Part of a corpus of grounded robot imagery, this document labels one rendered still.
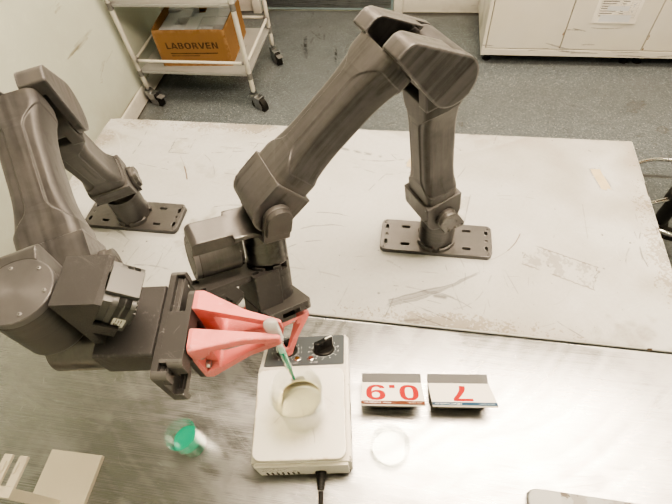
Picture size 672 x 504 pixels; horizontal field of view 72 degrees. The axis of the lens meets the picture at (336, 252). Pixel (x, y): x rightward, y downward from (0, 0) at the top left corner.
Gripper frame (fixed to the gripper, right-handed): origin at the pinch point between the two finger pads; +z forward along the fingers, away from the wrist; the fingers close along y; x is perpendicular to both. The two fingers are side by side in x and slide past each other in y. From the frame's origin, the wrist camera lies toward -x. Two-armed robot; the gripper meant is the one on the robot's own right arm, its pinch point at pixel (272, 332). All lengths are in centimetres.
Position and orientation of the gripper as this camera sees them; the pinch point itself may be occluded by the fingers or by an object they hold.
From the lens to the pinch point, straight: 43.3
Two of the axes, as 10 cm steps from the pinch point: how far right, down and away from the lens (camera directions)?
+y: -0.1, -8.3, 5.6
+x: 0.6, 5.5, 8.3
